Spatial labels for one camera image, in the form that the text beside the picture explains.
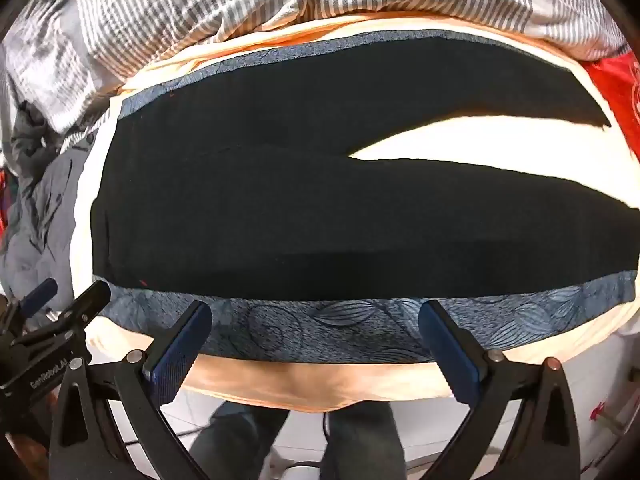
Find peach bed sheet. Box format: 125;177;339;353
72;12;640;414

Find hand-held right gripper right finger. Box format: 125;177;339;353
417;300;584;480

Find grey jacket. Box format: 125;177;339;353
0;95;109;302

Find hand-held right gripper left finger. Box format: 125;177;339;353
49;301;214;480

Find black pants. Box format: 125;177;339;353
90;35;640;304

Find grey white striped duvet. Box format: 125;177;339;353
0;0;632;136

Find blue leaf-patterned cloth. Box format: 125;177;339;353
92;29;640;365

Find person's right leg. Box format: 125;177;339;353
319;400;409;480

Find red cloth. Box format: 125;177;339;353
582;52;640;147

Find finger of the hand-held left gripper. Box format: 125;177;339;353
50;280;112;346
0;278;59;347

